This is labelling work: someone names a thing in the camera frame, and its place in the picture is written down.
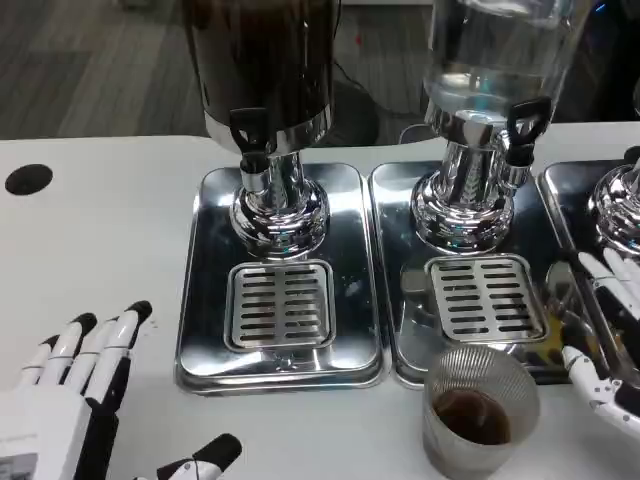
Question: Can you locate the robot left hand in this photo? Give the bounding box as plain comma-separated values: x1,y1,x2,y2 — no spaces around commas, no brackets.
0,299,244,480

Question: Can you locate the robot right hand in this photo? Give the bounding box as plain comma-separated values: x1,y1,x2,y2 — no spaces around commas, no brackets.
562,248,640,447

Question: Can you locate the clear ribbed glass cup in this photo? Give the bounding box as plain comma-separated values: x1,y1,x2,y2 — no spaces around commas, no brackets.
421,348,542,480

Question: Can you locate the chrome dispenser stand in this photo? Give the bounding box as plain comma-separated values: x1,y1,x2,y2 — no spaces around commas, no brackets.
587,148,640,269

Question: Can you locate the steel drip tray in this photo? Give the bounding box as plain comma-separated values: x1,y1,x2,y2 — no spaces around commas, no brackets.
174,164,387,396
537,159,640,386
367,160,604,390

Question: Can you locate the steel slotted drip grid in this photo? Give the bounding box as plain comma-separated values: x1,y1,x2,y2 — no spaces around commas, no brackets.
424,254,550,345
224,259,335,350

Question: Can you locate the black tap lever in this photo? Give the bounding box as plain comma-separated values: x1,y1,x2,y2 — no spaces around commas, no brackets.
228,107,272,172
503,97,552,166

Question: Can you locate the black round table grommet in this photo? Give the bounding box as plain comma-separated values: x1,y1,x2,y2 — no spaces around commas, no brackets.
4,163,54,196

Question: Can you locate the clear drink dispenser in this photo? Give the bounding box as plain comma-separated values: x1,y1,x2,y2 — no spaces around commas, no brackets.
409,0,586,257

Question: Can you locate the black round floor base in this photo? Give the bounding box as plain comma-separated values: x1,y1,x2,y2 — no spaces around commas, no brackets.
319,79,382,147

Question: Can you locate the dark drink dispenser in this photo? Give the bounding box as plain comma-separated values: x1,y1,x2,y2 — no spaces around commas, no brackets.
183,0,337,262

